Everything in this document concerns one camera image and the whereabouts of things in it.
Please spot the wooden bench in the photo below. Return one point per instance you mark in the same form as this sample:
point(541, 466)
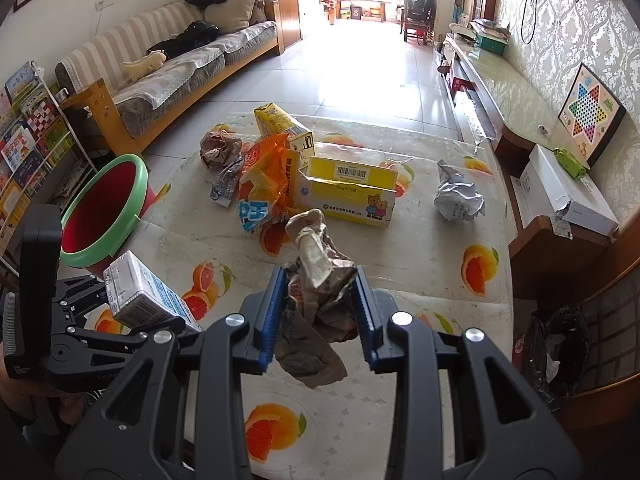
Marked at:
point(360, 2)

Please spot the row of children's books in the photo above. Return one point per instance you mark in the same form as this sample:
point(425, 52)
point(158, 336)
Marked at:
point(20, 145)

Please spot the brown wooden side cabinet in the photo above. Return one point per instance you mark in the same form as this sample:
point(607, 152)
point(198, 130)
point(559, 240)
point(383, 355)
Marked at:
point(545, 250)

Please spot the silver blue candy wrapper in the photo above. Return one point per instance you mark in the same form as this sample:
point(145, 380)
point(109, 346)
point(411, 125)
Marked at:
point(225, 185)

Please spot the beige pillow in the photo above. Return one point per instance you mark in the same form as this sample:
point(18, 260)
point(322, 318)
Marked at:
point(230, 12)

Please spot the small white blue milk carton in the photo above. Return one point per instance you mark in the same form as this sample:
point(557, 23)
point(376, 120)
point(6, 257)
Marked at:
point(145, 290)

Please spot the bin with black bag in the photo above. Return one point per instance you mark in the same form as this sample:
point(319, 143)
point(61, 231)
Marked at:
point(540, 340)

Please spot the orange snack bag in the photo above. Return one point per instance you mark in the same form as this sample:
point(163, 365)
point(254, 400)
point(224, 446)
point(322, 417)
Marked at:
point(265, 180)

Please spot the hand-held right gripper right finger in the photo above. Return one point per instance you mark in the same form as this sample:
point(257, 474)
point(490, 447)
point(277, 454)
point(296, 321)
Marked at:
point(362, 310)

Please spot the silver foil bag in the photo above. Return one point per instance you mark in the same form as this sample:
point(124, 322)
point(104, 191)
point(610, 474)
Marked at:
point(457, 197)

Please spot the person's left hand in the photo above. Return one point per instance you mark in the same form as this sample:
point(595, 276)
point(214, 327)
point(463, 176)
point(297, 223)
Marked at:
point(30, 402)

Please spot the yellow medicine box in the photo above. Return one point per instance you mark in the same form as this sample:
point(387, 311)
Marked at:
point(345, 195)

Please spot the long low television cabinet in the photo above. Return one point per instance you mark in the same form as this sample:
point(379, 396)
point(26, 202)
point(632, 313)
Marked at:
point(505, 90)

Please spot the wooden sofa with striped cover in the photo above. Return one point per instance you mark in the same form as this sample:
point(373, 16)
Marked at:
point(165, 75)

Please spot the fruit print tablecloth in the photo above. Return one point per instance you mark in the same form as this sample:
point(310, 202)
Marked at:
point(415, 270)

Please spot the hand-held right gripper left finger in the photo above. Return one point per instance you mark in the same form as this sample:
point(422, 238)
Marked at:
point(272, 310)

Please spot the cream plush toy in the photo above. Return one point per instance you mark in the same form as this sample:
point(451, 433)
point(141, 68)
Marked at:
point(142, 66)

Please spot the stack of papers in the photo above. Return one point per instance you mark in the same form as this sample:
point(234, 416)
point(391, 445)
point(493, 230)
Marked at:
point(487, 27)

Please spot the white flat box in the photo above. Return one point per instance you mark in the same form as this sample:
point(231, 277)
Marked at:
point(565, 195)

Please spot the green packet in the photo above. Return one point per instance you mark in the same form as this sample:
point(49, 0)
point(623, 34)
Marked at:
point(570, 162)

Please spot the red bin with green rim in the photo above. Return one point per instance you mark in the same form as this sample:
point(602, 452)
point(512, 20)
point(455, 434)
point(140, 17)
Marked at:
point(100, 210)

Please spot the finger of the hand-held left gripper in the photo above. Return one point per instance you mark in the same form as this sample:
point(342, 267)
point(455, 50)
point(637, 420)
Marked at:
point(75, 295)
point(115, 342)

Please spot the red box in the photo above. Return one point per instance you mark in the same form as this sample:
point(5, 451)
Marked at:
point(457, 84)

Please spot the wooden staircase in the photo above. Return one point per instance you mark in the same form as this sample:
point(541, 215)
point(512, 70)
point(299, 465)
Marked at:
point(290, 5)

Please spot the wooden lattice partition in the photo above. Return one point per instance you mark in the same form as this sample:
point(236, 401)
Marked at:
point(610, 340)

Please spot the star checkers board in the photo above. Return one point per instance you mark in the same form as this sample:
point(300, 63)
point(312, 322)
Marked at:
point(590, 110)

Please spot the brown paper ball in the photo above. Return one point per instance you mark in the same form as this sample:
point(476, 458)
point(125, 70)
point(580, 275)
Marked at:
point(220, 147)

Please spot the green box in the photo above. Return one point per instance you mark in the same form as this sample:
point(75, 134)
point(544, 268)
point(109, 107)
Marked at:
point(490, 44)

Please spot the yellow drink carton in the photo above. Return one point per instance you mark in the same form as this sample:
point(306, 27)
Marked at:
point(280, 125)

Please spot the white dish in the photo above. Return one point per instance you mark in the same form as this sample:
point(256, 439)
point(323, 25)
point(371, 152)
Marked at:
point(459, 31)

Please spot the black garment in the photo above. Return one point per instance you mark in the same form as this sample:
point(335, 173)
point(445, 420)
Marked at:
point(190, 37)

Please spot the patterned pillow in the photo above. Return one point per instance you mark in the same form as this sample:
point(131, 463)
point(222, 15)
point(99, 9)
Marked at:
point(259, 5)

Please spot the wooden chair with bags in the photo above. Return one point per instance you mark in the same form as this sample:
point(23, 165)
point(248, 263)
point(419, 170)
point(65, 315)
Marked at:
point(417, 10)

